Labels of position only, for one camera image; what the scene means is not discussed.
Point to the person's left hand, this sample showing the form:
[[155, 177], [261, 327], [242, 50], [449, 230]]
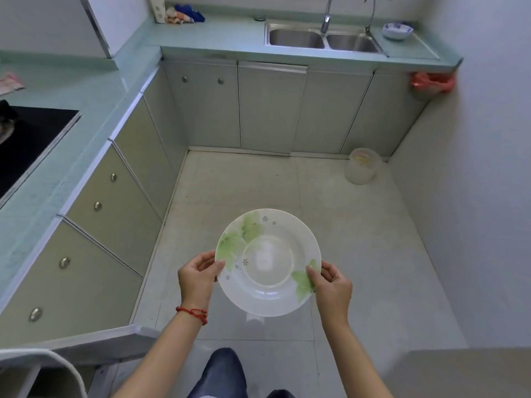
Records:
[[195, 281]]

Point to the person's right hand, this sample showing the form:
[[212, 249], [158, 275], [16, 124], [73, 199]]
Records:
[[334, 294]]

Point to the person's right thumb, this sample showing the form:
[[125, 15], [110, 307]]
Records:
[[313, 278]]

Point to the person's left thumb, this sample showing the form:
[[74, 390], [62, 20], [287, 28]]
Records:
[[213, 266]]

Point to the white plate with green leaves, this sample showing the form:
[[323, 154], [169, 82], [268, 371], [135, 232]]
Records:
[[267, 261]]

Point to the person's right forearm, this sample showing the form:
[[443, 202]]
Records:
[[352, 360]]

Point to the person's left forearm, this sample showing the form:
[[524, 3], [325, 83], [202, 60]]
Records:
[[166, 352]]

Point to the person's blue jeans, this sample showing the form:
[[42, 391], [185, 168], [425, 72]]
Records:
[[222, 375]]

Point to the translucent plastic bucket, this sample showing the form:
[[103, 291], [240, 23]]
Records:
[[362, 167]]

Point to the row of pale cabinet doors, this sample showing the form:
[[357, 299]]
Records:
[[265, 107]]

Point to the white curved plastic rim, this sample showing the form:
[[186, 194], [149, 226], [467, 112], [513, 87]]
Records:
[[68, 366]]

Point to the black glass cooktop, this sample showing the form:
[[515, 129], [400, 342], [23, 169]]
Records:
[[29, 140]]

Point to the red plastic bag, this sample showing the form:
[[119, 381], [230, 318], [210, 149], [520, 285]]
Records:
[[431, 82]]

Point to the stainless steel double sink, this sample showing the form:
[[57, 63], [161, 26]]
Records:
[[315, 39]]

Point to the orange and white cloth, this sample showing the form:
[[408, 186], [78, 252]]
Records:
[[177, 17]]

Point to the dark pot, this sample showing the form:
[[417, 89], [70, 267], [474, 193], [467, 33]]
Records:
[[6, 120]]

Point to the blue cloth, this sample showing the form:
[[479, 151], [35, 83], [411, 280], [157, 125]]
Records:
[[191, 13]]

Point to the blue and white bowl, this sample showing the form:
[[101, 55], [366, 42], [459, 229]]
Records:
[[396, 32]]

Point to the chrome kitchen faucet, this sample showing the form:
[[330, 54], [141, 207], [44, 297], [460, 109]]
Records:
[[326, 18]]

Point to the white container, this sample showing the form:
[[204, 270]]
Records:
[[158, 9]]

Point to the pink packet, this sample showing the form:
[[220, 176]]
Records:
[[10, 83]]

